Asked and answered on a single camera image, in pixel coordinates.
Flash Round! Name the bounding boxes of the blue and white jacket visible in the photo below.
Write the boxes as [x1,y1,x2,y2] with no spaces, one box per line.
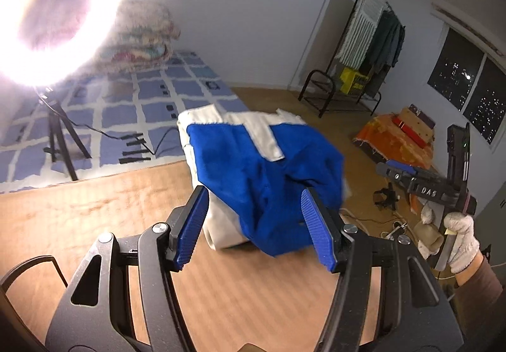
[177,104,351,257]

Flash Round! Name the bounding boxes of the brown-sleeved right forearm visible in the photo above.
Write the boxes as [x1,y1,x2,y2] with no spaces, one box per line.
[449,248,505,351]

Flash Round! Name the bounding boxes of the dark hanging clothes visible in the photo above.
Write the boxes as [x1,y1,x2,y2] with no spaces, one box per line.
[359,9,406,98]

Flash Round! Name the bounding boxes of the black clothes rack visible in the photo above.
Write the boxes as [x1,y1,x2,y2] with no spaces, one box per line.
[298,0,406,117]

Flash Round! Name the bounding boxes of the white-gloved right hand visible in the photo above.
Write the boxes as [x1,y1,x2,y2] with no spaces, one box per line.
[443,213,479,274]

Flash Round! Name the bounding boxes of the small black floor tripod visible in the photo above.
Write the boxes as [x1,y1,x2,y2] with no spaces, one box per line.
[373,182,400,212]

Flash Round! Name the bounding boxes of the cardboard box on bench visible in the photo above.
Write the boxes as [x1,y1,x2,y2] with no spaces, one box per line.
[392,104,436,149]

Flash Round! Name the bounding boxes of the white power strip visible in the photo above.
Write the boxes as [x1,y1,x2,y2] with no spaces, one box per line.
[381,221,408,241]

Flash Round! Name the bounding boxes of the night window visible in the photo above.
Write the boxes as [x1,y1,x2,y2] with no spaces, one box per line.
[427,29,505,144]

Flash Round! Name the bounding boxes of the tan bed blanket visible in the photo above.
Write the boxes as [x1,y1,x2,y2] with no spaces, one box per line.
[0,159,384,352]

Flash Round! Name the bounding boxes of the yellow box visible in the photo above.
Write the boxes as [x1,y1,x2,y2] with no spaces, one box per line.
[340,67,369,96]

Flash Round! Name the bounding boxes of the blue checked mattress sheet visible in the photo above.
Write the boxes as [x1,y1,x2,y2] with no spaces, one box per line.
[1,51,247,194]

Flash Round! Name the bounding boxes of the white striped hanging towel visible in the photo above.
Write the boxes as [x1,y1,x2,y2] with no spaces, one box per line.
[336,0,385,70]

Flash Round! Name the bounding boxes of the black light tripod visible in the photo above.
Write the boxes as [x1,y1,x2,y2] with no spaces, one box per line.
[34,88,91,182]

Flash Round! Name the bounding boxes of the floral folded quilt stack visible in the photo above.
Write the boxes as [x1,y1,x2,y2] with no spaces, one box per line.
[90,1,181,72]

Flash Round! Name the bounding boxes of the black floor cable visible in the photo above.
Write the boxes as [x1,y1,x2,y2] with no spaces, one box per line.
[37,92,181,165]

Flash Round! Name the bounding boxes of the ring light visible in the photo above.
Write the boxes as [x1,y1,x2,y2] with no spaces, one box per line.
[1,0,122,86]

